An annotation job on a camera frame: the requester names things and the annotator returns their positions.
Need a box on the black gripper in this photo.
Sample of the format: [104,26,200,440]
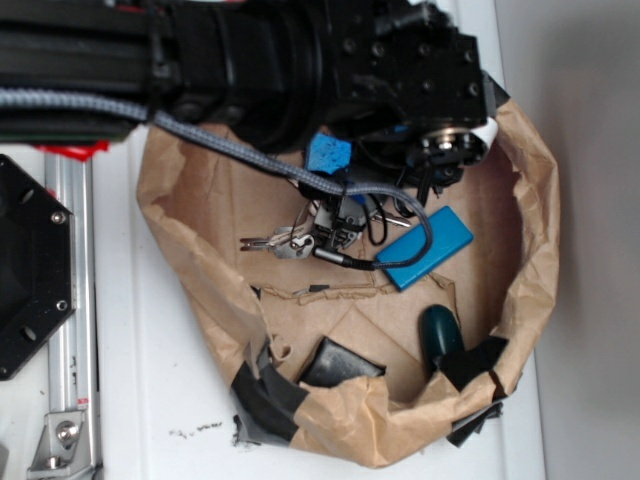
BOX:
[319,2,494,171]

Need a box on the blue sponge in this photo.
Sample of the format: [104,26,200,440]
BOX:
[305,133,352,175]

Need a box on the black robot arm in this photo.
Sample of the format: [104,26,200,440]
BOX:
[1,1,489,165]

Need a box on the blue rectangular block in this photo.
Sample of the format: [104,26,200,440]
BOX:
[375,205,475,291]

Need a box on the bunch of metal keys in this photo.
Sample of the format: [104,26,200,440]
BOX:
[239,202,410,259]

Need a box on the brown paper bag tray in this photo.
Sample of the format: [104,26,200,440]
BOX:
[137,100,560,468]

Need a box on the dark green oval object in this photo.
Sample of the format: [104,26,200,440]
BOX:
[418,304,464,374]

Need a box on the black flat object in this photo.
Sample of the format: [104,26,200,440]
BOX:
[299,337,386,388]

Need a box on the grey braided cable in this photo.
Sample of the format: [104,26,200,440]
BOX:
[0,87,434,274]

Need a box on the black octagonal mount plate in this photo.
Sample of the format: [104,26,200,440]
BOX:
[1,155,66,381]

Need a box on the aluminium extrusion rail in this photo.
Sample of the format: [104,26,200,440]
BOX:
[43,152,96,416]

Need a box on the metal corner bracket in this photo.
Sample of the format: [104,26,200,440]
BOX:
[26,410,96,479]

